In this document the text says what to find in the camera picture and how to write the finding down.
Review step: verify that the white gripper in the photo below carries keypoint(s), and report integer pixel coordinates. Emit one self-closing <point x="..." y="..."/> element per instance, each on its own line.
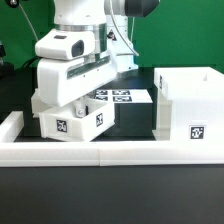
<point x="69" y="68"/>

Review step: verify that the white front drawer box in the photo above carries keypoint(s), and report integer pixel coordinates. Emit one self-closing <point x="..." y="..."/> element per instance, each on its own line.
<point x="62" y="123"/>

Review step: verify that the white drawer box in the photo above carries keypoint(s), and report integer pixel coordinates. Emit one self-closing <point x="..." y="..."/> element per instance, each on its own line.
<point x="62" y="123"/>
<point x="37" y="105"/>

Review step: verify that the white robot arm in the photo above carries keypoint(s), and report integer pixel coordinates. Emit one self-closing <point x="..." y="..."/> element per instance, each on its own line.
<point x="97" y="16"/>

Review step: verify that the white rear drawer box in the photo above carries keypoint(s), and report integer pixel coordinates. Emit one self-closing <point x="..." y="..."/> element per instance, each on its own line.
<point x="37" y="105"/>

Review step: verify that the white drawer cabinet housing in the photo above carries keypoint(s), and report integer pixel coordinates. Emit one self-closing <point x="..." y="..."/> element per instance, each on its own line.
<point x="190" y="104"/>

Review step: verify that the white marker sheet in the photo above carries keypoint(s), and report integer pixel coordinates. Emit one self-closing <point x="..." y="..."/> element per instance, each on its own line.
<point x="124" y="95"/>

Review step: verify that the white foam border frame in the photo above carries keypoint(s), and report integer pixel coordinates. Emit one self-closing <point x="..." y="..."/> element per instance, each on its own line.
<point x="47" y="154"/>

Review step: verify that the black camera stand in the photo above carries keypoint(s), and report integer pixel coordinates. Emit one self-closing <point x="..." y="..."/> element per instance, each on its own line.
<point x="6" y="68"/>

